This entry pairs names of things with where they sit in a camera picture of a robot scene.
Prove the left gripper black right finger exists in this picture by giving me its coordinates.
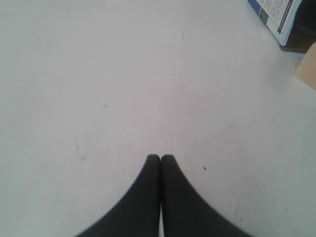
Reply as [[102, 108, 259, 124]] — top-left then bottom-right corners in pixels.
[[161, 155, 247, 237]]

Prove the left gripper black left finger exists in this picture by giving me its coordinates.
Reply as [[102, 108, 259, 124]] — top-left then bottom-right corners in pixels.
[[78, 155, 160, 237]]

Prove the pale wooden block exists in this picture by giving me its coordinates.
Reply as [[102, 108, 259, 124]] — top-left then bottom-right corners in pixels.
[[295, 43, 316, 90]]

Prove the cardboard box with printed side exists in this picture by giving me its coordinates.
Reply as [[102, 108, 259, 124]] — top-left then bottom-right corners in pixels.
[[248, 0, 316, 53]]

